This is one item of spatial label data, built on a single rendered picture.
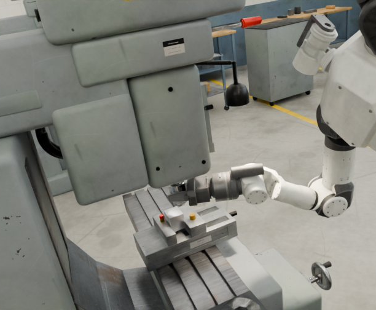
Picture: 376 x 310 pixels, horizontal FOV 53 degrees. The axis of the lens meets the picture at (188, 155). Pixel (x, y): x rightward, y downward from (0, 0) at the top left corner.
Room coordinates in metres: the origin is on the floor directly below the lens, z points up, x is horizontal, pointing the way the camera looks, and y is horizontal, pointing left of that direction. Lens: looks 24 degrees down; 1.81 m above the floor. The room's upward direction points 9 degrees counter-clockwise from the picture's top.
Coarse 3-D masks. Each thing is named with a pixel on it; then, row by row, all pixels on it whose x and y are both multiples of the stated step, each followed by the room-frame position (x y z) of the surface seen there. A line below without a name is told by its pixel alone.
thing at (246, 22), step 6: (246, 18) 0.98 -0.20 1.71; (252, 18) 0.98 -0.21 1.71; (258, 18) 0.98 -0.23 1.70; (228, 24) 0.97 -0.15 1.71; (234, 24) 0.97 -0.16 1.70; (240, 24) 0.97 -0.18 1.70; (246, 24) 0.97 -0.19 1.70; (252, 24) 0.98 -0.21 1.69; (258, 24) 0.99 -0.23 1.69; (216, 30) 0.95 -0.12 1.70
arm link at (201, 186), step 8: (216, 176) 1.00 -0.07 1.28; (224, 176) 0.99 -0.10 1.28; (192, 184) 1.00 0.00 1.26; (200, 184) 1.00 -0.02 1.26; (208, 184) 0.99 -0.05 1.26; (216, 184) 0.97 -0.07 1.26; (224, 184) 0.97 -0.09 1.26; (192, 192) 0.96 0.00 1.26; (200, 192) 0.96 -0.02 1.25; (208, 192) 0.97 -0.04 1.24; (216, 192) 0.96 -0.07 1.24; (224, 192) 0.96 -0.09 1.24; (192, 200) 0.95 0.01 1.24; (200, 200) 0.97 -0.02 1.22; (208, 200) 0.96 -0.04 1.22; (216, 200) 0.97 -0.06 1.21; (224, 200) 0.97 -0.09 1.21
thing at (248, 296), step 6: (246, 294) 0.66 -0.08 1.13; (252, 294) 0.66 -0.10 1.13; (228, 300) 0.65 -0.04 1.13; (234, 300) 0.64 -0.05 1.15; (240, 300) 0.63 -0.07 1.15; (246, 300) 0.63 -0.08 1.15; (252, 300) 0.63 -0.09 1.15; (258, 300) 0.64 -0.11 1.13; (216, 306) 0.64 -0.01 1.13; (222, 306) 0.64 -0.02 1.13; (228, 306) 0.62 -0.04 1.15; (234, 306) 0.62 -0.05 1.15; (240, 306) 0.62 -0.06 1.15; (246, 306) 0.61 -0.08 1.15; (252, 306) 0.61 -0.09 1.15; (258, 306) 0.61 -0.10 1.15
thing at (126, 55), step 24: (192, 24) 0.92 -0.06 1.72; (72, 48) 0.84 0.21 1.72; (96, 48) 0.85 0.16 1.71; (120, 48) 0.87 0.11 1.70; (144, 48) 0.88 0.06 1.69; (168, 48) 0.90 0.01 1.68; (192, 48) 0.92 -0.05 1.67; (96, 72) 0.85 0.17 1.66; (120, 72) 0.86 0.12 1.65; (144, 72) 0.88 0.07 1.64
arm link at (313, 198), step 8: (288, 184) 1.00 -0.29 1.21; (312, 184) 1.05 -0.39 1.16; (320, 184) 1.03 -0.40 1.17; (288, 192) 0.98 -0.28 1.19; (296, 192) 0.98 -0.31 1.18; (304, 192) 0.99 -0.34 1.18; (312, 192) 1.00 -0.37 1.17; (320, 192) 1.00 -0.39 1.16; (328, 192) 0.98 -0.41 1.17; (288, 200) 0.98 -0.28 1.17; (296, 200) 0.98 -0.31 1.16; (304, 200) 0.98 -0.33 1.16; (312, 200) 0.98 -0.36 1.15; (320, 200) 0.98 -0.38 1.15; (304, 208) 0.98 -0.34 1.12; (312, 208) 0.99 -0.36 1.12; (320, 208) 0.97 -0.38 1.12
